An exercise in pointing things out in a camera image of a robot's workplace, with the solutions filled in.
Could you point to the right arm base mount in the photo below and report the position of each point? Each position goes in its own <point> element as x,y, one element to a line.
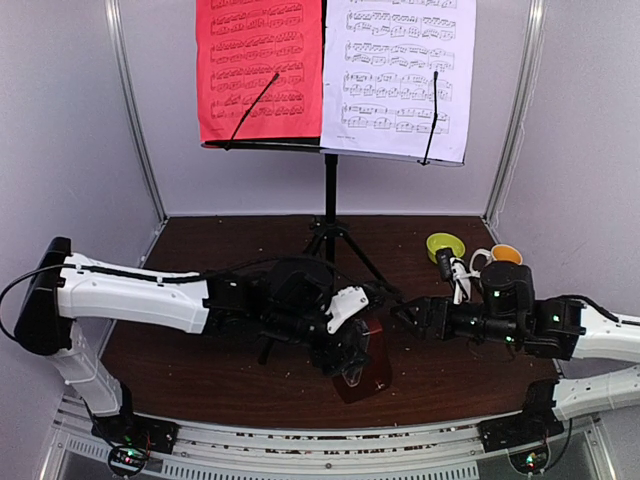
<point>525,439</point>

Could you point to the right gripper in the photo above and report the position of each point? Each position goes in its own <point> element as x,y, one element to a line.
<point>427,306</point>

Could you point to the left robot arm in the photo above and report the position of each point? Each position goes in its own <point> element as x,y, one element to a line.
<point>292,302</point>

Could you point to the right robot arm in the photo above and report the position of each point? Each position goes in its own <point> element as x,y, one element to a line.
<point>564,327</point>

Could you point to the green bowl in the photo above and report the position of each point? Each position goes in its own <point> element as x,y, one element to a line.
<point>443,240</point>

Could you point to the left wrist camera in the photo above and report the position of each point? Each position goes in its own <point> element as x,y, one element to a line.
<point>344,305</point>

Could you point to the black music stand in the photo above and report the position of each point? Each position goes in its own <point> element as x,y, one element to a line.
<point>326,228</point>

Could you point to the right aluminium corner post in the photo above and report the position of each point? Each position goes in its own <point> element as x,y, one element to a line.
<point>526,82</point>

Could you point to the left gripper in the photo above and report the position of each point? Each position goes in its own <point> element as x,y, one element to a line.
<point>336,357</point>

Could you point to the clear plastic metronome cover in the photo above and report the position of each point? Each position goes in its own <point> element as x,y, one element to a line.
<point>353,376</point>

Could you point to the brown wooden metronome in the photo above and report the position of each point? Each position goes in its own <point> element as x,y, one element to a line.
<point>377,375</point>

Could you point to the aluminium front rail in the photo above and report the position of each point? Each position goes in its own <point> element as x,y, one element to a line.
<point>445,450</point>

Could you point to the white sheet music page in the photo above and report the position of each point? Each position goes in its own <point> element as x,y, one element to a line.
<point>397,78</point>

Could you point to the red paper sheet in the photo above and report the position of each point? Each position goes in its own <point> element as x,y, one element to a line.
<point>259,69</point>

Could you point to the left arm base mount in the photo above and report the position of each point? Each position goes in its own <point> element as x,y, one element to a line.
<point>132,442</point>

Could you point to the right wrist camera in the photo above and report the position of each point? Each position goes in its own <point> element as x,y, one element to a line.
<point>457,274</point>

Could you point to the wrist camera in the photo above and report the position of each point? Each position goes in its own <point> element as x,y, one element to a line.
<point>457,274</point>
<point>344,305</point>

